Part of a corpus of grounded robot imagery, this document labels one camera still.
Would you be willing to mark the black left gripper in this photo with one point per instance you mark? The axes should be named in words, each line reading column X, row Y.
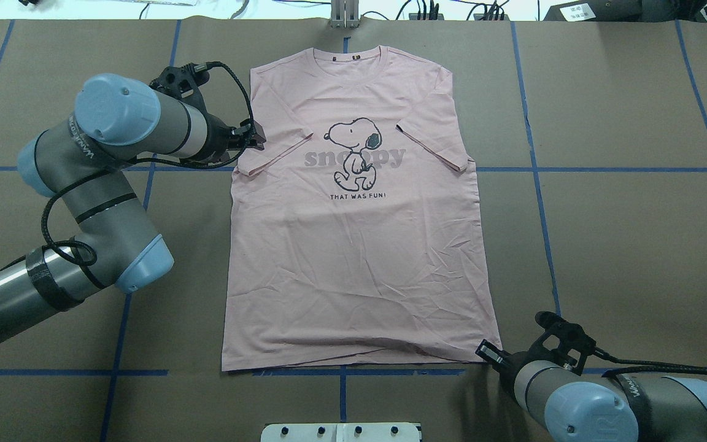
column 221, row 139

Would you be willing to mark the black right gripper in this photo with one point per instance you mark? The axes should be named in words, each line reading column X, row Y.
column 509, row 363

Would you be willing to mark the pink Snoopy t-shirt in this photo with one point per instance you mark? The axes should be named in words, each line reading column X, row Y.
column 357, row 229

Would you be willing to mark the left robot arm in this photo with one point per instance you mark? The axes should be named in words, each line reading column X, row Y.
column 95, row 229

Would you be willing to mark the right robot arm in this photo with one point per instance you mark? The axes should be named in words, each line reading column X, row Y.
column 625, row 407

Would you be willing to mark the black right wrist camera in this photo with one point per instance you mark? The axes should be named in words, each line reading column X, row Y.
column 562, row 343

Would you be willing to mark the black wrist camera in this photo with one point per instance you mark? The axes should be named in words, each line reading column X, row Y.
column 562, row 343
column 183, row 83

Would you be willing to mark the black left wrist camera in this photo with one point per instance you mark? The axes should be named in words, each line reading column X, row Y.
column 183, row 83

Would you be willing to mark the white pedestal column with base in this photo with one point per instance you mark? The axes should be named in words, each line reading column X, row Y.
column 351, row 431

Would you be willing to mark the aluminium frame post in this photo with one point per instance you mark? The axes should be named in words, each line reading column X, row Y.
column 345, row 14

